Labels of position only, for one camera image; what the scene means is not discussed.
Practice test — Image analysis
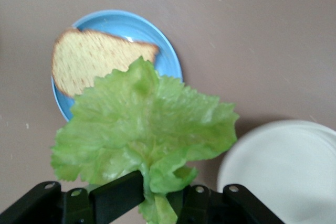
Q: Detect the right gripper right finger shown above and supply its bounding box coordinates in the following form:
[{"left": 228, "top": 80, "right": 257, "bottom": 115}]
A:
[{"left": 178, "top": 184, "right": 286, "bottom": 224}]

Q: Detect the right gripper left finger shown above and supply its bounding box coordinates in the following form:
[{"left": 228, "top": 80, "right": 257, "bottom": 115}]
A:
[{"left": 0, "top": 170, "right": 146, "bottom": 224}]

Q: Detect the beige round plate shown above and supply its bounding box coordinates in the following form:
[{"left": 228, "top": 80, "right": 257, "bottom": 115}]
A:
[{"left": 217, "top": 119, "right": 336, "bottom": 224}]

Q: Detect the brown bread slice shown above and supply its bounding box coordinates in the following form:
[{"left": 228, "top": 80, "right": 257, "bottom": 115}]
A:
[{"left": 51, "top": 28, "right": 160, "bottom": 98}]

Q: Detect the green lettuce leaf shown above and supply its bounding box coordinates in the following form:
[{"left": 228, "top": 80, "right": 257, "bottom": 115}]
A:
[{"left": 50, "top": 56, "right": 240, "bottom": 224}]

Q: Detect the blue round plate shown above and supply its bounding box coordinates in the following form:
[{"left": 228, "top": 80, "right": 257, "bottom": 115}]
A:
[{"left": 51, "top": 9, "right": 184, "bottom": 122}]

